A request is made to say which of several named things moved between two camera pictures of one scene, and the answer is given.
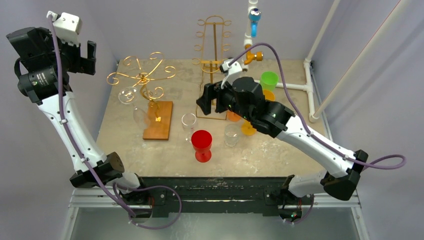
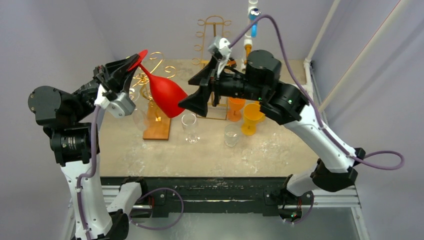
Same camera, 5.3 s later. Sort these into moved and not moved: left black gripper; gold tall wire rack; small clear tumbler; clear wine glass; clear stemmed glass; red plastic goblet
Moved: red plastic goblet; left black gripper
Not moved: small clear tumbler; gold tall wire rack; clear stemmed glass; clear wine glass
